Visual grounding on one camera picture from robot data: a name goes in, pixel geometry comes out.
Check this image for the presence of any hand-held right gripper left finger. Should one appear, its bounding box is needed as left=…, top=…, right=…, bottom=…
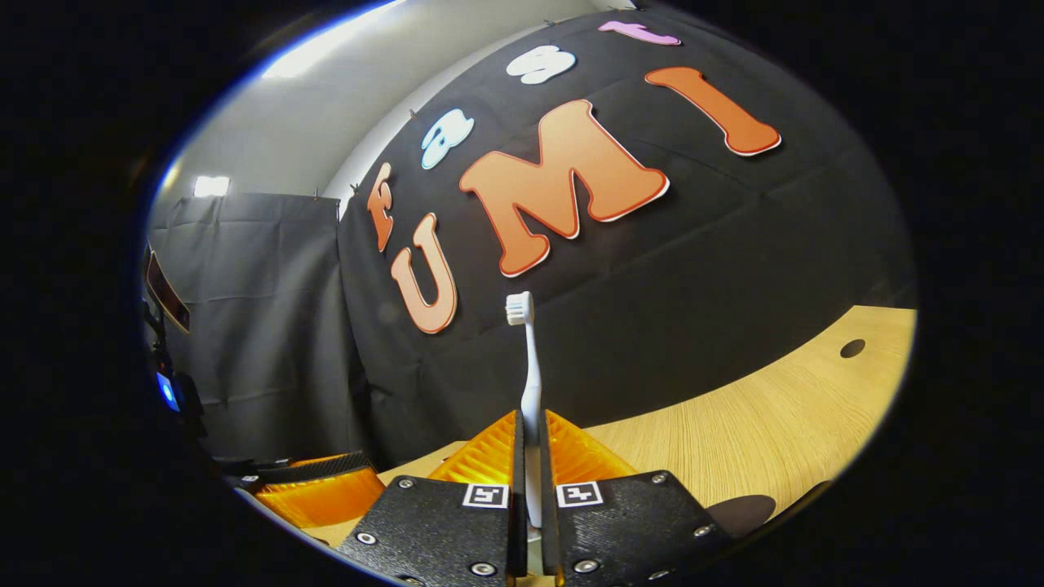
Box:
left=334, top=409, right=529, bottom=587

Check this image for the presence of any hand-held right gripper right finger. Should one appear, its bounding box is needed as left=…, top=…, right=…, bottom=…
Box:
left=539, top=409, right=733, bottom=587

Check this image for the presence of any white toothbrush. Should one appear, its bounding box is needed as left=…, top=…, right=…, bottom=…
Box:
left=505, top=291, right=546, bottom=529

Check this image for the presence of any dark round coaster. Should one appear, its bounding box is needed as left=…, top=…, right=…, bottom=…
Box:
left=706, top=494, right=777, bottom=539

